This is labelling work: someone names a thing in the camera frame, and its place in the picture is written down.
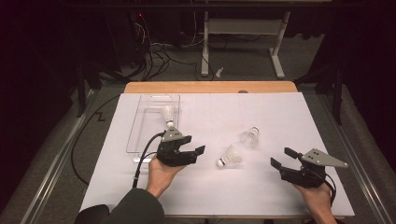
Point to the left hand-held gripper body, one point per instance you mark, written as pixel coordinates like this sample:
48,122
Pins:
174,157

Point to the person's left hand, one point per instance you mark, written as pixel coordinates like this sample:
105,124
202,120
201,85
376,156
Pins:
160,177

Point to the person's right hand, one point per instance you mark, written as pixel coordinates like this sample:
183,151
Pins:
317,197

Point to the black stand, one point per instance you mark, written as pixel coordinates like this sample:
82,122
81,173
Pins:
336,99
81,90

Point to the clear plastic tray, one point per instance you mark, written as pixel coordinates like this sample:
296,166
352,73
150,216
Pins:
146,130

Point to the translucent white shuttlecock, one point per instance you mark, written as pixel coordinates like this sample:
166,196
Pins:
250,137

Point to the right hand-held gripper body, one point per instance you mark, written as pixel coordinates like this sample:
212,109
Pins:
306,175

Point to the white metal stand frame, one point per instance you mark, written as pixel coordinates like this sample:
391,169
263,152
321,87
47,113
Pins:
246,26

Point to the small white floor object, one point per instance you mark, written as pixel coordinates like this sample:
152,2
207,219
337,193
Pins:
219,72

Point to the metal floor rail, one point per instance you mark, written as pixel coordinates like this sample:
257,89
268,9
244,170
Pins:
57,161
367,186

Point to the white table cover sheet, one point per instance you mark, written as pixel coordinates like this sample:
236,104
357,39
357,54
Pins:
249,193

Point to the white feather shuttlecock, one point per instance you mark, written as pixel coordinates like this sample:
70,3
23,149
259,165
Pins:
229,157
168,113

